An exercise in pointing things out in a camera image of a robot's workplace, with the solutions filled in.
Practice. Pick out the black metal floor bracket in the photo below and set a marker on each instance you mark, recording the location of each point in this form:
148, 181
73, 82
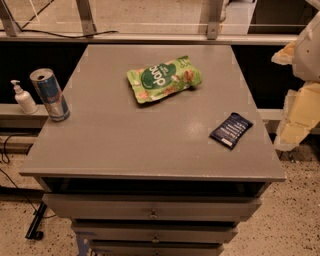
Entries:
33, 233

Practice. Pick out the green rice chip bag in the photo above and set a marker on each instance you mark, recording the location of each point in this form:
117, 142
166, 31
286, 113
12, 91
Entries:
161, 80

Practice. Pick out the redbull can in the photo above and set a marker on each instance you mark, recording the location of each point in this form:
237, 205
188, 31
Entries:
50, 93

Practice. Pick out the grey drawer cabinet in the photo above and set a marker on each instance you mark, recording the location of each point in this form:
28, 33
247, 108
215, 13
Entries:
148, 180

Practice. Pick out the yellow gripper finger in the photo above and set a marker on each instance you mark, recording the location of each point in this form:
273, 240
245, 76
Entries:
285, 55
301, 113

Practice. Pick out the dark blue snack packet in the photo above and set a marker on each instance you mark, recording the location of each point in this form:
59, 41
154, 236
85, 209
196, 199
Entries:
229, 132

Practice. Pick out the white pump bottle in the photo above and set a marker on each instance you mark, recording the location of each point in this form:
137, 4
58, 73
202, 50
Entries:
24, 98

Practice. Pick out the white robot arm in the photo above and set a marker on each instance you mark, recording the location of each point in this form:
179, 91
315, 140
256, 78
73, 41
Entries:
306, 59

